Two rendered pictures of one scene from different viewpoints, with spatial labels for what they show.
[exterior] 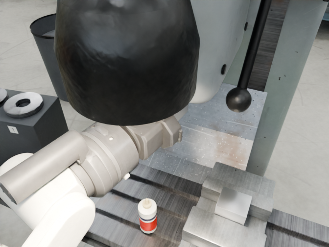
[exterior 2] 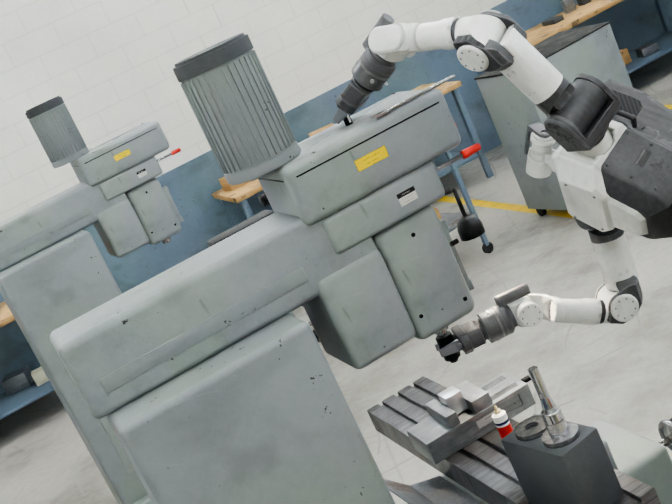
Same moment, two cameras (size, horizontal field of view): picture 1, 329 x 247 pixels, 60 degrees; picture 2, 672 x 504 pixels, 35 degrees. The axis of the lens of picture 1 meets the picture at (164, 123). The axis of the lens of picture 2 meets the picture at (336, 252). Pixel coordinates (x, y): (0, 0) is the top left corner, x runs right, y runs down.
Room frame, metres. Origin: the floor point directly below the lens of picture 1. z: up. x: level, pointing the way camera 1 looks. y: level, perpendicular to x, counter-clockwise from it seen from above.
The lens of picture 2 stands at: (2.23, 1.99, 2.30)
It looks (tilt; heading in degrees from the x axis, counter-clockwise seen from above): 15 degrees down; 231
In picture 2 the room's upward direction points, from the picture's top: 25 degrees counter-clockwise
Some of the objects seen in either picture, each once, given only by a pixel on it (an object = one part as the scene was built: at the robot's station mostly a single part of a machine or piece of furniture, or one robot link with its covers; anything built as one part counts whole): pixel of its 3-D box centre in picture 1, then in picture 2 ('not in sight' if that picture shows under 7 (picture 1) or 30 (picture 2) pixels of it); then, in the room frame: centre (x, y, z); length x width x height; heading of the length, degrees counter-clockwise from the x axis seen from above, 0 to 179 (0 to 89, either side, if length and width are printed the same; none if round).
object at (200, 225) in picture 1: (223, 236); (470, 396); (0.27, -0.11, 0.99); 0.15 x 0.06 x 0.04; 65
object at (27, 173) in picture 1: (56, 177); (515, 309); (0.22, 0.14, 1.24); 0.11 x 0.11 x 0.11; 52
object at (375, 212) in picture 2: not in sight; (368, 204); (0.42, -0.02, 1.68); 0.34 x 0.24 x 0.10; 157
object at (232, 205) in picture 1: (231, 209); (452, 401); (0.32, -0.14, 1.01); 0.06 x 0.05 x 0.06; 65
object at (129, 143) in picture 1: (126, 138); (478, 332); (0.31, 0.06, 1.23); 0.13 x 0.12 x 0.10; 52
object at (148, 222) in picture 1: (147, 213); (502, 422); (0.34, 0.04, 0.96); 0.04 x 0.04 x 0.11
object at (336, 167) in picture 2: not in sight; (356, 154); (0.39, 0.00, 1.81); 0.47 x 0.26 x 0.16; 157
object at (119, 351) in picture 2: not in sight; (217, 296); (0.84, -0.19, 1.66); 0.80 x 0.23 x 0.20; 157
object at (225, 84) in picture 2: not in sight; (237, 109); (0.61, -0.10, 2.05); 0.20 x 0.20 x 0.32
